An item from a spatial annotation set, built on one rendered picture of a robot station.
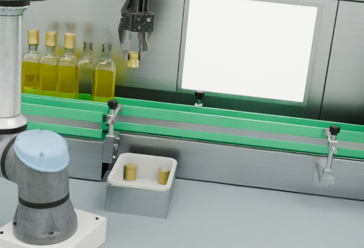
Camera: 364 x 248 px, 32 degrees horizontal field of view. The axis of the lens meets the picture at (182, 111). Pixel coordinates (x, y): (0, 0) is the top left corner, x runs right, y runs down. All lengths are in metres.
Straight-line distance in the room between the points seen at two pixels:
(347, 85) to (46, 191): 1.09
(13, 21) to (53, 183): 0.37
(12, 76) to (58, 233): 0.37
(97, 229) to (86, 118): 0.44
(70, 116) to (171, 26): 0.44
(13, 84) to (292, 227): 0.84
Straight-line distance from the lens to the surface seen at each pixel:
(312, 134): 1.94
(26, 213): 1.47
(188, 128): 1.93
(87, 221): 1.56
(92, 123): 1.87
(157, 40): 2.04
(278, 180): 1.96
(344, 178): 1.98
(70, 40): 1.95
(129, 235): 1.63
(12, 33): 1.44
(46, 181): 1.42
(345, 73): 2.10
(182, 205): 1.81
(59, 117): 1.89
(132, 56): 1.86
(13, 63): 1.46
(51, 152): 1.40
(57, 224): 1.47
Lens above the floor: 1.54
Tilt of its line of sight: 17 degrees down
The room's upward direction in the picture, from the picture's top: 5 degrees clockwise
